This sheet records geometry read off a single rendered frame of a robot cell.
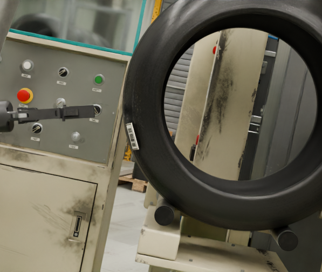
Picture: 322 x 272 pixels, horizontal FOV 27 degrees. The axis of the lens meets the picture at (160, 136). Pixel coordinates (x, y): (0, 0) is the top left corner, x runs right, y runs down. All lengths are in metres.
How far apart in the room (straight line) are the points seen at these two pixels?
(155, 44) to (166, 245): 0.44
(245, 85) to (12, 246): 0.95
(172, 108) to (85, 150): 9.32
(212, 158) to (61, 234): 0.64
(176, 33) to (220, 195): 0.37
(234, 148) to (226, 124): 0.07
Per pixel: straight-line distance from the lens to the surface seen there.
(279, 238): 1.54
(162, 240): 1.52
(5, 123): 1.62
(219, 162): 1.87
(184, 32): 1.49
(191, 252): 1.66
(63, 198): 2.24
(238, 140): 1.87
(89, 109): 1.61
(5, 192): 2.28
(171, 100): 11.57
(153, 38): 1.51
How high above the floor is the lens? 1.15
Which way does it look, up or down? 3 degrees down
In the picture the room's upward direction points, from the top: 11 degrees clockwise
